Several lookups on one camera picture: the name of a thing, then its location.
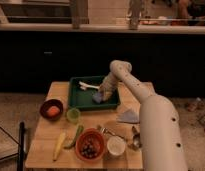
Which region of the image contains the blue sponge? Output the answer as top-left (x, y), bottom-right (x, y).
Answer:
top-left (92, 92), bottom-right (103, 104)

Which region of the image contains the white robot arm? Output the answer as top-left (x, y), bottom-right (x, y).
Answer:
top-left (100, 60), bottom-right (188, 171)

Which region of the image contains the green plastic tray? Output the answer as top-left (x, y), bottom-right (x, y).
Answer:
top-left (68, 76), bottom-right (120, 111)

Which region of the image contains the white plastic utensil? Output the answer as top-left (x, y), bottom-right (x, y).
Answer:
top-left (79, 81), bottom-right (99, 90)

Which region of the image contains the grey folded cloth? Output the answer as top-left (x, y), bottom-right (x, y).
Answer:
top-left (117, 109), bottom-right (139, 124)

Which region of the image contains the metal fork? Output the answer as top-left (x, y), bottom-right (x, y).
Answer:
top-left (96, 124), bottom-right (128, 143)

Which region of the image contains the green cup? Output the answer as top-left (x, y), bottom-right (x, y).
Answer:
top-left (66, 108), bottom-right (80, 124)

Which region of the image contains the green cucumber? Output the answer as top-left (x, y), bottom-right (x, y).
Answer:
top-left (64, 125), bottom-right (84, 149)

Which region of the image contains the white cup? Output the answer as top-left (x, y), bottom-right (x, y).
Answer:
top-left (107, 136), bottom-right (126, 157)

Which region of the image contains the orange bowl with grapes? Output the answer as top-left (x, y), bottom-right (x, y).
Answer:
top-left (75, 128), bottom-right (106, 163)

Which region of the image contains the orange fruit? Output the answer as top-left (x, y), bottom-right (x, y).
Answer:
top-left (47, 106), bottom-right (60, 117)

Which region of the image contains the dark brown bowl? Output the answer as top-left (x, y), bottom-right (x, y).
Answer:
top-left (40, 99), bottom-right (63, 121)

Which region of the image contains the yellow corn cob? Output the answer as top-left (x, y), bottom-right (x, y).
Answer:
top-left (53, 132), bottom-right (66, 161)

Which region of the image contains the black chair frame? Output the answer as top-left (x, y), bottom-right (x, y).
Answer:
top-left (0, 122), bottom-right (26, 171)

